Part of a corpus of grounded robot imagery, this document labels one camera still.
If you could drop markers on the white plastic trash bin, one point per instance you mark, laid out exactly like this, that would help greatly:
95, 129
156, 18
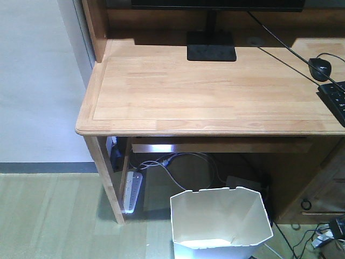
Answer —
218, 223

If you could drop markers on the light wooden desk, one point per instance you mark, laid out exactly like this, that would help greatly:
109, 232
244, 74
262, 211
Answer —
143, 88

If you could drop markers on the white power strip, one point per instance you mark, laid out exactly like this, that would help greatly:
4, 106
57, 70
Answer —
131, 191

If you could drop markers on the black computer monitor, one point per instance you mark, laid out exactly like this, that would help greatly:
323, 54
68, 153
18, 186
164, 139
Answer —
209, 45

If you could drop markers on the black computer mouse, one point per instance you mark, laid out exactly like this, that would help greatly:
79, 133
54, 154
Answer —
320, 69

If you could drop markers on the black keyboard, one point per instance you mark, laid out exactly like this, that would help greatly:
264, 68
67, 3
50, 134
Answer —
333, 98

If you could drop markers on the cable clutter on floor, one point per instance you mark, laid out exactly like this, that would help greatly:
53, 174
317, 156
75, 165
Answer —
328, 238

